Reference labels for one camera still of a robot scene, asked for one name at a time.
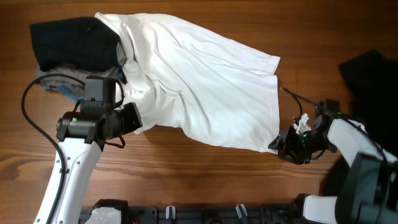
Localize white t-shirt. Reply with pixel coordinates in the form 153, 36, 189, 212
96, 13, 280, 152

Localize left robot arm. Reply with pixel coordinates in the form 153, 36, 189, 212
34, 76, 142, 223

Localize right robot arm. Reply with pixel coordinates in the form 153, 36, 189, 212
269, 100, 397, 223

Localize folded blue denim shorts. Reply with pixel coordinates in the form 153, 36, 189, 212
42, 85, 84, 103

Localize folded black garment on stack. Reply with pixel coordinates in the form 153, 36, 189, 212
30, 17, 127, 72

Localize folded grey garment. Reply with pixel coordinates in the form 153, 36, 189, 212
34, 63, 124, 89

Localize black garment at right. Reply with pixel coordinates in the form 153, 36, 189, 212
338, 50, 397, 156

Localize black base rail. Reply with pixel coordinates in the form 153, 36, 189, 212
79, 203, 299, 224

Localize right white rail clip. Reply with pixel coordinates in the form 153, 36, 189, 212
235, 203, 248, 219

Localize white rail clip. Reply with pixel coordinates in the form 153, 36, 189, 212
165, 205, 176, 220
235, 203, 248, 219

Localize left white rail clip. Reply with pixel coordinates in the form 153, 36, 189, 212
165, 205, 176, 220

